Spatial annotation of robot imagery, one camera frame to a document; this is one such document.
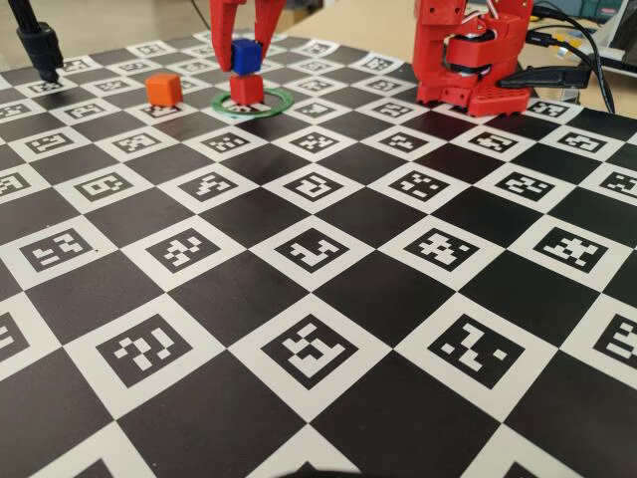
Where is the orange cube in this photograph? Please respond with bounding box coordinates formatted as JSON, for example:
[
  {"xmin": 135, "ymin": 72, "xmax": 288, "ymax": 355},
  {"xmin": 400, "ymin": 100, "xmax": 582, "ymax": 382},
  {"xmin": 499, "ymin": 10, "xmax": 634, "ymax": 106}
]
[{"xmin": 145, "ymin": 73, "xmax": 182, "ymax": 108}]

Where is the green ring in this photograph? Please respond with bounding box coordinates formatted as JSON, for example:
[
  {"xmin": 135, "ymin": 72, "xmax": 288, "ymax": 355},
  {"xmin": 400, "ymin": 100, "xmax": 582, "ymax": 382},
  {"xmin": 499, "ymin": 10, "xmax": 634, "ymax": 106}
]
[{"xmin": 210, "ymin": 87, "xmax": 295, "ymax": 120}]

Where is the blue cube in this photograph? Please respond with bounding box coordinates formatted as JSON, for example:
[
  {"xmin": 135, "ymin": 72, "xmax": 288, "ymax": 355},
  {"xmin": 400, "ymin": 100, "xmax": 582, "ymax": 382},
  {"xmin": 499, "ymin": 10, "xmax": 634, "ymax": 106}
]
[{"xmin": 229, "ymin": 38, "xmax": 264, "ymax": 77}]

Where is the thick black cable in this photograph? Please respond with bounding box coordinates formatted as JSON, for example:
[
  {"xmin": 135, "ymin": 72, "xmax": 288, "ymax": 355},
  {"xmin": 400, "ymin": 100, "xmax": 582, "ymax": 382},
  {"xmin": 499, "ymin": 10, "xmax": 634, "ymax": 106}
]
[{"xmin": 531, "ymin": 0, "xmax": 618, "ymax": 115}]

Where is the black blurred camera mount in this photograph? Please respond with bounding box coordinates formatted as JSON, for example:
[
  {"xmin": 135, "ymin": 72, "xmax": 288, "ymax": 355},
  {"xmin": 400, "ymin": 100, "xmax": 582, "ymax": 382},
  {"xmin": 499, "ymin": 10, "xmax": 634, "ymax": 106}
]
[{"xmin": 278, "ymin": 461, "xmax": 362, "ymax": 478}]

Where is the cardboard box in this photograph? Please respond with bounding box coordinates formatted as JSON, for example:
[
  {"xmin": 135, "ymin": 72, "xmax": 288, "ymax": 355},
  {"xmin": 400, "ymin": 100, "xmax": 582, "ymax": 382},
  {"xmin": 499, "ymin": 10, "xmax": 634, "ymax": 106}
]
[{"xmin": 281, "ymin": 7, "xmax": 319, "ymax": 29}]

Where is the black power plug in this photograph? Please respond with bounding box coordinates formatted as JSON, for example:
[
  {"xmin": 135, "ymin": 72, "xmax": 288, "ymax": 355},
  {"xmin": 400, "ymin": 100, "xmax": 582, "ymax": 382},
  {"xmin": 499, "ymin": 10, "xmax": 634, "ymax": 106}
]
[{"xmin": 497, "ymin": 66, "xmax": 593, "ymax": 91}]

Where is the red cube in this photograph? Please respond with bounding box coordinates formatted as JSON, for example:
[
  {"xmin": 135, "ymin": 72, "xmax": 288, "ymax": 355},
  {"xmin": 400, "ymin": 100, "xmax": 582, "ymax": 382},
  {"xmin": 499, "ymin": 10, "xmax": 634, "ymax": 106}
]
[{"xmin": 228, "ymin": 73, "xmax": 265, "ymax": 108}]

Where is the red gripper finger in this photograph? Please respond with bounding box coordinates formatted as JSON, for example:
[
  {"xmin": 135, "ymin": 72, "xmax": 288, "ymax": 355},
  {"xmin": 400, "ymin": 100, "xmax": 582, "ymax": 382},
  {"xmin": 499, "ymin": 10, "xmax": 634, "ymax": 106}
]
[
  {"xmin": 208, "ymin": 0, "xmax": 248, "ymax": 74},
  {"xmin": 252, "ymin": 0, "xmax": 287, "ymax": 57}
]

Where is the black white marker mat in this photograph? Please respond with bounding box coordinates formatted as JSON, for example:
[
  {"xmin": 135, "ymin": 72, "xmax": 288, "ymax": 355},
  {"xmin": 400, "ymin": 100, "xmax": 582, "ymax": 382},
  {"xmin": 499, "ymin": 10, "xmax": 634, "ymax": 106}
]
[{"xmin": 0, "ymin": 28, "xmax": 637, "ymax": 478}]

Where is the green box with red label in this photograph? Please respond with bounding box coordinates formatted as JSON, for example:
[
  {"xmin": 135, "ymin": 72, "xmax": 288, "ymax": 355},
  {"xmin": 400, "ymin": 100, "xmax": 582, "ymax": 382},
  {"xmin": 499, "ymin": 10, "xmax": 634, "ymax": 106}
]
[{"xmin": 579, "ymin": 0, "xmax": 623, "ymax": 22}]

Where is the thin black background cable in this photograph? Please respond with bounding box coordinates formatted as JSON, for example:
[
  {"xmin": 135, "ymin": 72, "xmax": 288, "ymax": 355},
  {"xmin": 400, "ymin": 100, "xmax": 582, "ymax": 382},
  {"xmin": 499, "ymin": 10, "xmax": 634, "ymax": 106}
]
[{"xmin": 188, "ymin": 0, "xmax": 213, "ymax": 30}]

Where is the black tripod leg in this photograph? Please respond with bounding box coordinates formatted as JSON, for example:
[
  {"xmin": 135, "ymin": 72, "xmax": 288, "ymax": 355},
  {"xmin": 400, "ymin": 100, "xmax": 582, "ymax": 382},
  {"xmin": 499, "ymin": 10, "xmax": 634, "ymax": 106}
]
[{"xmin": 8, "ymin": 0, "xmax": 65, "ymax": 84}]

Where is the white laptop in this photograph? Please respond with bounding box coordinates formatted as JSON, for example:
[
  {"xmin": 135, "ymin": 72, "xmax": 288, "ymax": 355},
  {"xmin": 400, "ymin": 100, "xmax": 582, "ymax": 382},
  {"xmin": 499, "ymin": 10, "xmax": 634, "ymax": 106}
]
[{"xmin": 594, "ymin": 0, "xmax": 637, "ymax": 71}]

